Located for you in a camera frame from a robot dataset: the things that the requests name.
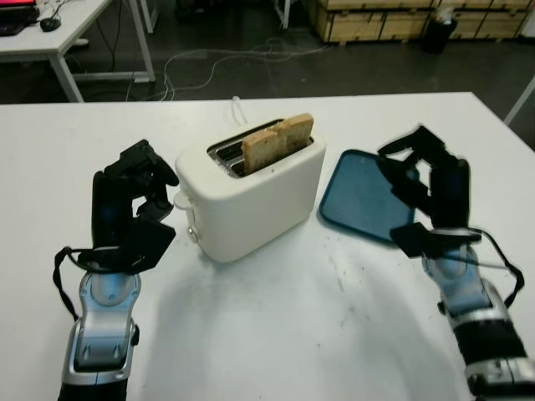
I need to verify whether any black laptop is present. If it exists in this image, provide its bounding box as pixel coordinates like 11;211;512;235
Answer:
0;0;42;37

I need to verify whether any white two-slot toaster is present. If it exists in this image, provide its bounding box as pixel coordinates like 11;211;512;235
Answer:
174;119;327;264

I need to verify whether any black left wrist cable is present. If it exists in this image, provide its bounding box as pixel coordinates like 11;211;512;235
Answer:
53;246;91;322

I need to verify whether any wooden shipping crate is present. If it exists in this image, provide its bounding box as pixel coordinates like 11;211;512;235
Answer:
434;0;535;42
307;0;436;44

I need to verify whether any white floor cable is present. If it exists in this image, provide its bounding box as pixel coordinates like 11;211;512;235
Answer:
160;37;335;101

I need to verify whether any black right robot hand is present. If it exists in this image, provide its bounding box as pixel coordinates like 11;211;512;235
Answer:
375;124;472;231

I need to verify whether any black trash bin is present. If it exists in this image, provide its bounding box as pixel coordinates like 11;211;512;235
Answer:
420;15;459;54

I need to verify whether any white office desk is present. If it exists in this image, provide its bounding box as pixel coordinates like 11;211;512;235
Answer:
0;0;156;104

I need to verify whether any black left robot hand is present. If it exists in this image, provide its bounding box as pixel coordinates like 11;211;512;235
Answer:
90;139;181;251

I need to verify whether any blue plastic tray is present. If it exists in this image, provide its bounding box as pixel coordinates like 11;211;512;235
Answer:
318;149;421;247

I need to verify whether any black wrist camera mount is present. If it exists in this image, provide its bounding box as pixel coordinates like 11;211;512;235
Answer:
119;219;177;275
389;222;438;258

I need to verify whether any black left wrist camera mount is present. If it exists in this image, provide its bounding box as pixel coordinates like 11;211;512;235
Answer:
119;219;177;275

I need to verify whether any brown bread slice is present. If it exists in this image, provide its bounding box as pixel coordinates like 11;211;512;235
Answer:
241;112;315;176

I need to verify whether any white toaster lever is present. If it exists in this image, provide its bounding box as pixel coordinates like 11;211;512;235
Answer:
173;190;197;211

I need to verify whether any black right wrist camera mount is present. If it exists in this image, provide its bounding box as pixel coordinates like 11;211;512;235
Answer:
389;222;438;258

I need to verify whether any white toaster power cord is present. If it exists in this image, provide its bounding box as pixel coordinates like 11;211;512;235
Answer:
228;95;247;125

